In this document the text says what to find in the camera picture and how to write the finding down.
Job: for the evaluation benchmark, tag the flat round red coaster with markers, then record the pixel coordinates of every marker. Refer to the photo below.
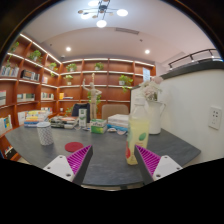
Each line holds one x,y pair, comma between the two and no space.
73,147

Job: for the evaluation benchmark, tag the tall white green carton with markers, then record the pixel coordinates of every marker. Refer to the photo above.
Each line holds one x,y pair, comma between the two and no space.
82,117

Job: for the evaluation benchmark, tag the ceiling air vent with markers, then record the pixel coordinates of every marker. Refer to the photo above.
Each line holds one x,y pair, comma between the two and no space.
127,31

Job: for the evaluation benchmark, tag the recessed ceiling spotlight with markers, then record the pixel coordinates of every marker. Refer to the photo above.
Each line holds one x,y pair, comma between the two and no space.
68,49
147,51

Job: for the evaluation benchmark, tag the small flat badge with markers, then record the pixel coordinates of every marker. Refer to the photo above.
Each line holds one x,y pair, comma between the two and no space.
121,132
112,130

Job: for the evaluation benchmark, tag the wooden artist mannequin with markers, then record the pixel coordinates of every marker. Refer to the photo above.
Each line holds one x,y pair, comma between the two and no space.
92,96

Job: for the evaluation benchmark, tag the dark chair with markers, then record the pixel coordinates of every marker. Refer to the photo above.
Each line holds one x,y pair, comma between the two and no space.
76,108

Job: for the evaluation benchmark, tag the green and white box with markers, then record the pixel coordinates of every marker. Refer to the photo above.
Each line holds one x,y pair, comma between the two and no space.
98,126

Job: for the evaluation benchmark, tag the clear bottle with yellow drink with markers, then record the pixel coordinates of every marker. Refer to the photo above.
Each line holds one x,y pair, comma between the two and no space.
136,131

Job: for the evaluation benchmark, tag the black ceiling rail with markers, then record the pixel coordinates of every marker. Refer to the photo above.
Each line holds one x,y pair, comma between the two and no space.
191,56

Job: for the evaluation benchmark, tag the dark book stack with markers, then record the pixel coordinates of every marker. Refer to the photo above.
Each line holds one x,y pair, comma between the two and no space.
63,122

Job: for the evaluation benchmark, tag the white jug vase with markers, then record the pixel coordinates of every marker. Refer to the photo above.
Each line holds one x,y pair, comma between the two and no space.
154,118

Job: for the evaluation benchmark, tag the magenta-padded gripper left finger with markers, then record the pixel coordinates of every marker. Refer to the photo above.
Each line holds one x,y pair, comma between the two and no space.
56,165

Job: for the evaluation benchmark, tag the wooden shelf unit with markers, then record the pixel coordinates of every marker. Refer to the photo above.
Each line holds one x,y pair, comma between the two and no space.
110,78

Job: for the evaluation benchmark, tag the pale pink flower bouquet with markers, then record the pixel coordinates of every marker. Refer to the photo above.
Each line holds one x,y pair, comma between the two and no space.
150,88

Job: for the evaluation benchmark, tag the white wall socket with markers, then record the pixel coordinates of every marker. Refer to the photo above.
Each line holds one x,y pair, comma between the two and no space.
215,117

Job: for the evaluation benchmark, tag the white cup with grey pattern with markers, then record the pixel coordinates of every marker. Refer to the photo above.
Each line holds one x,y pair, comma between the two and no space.
45,134

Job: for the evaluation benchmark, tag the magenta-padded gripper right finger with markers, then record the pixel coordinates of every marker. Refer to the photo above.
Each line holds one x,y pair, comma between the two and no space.
166,165

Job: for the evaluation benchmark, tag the ceiling lamp with round bulbs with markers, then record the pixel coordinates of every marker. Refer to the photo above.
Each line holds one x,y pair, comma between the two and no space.
101,11

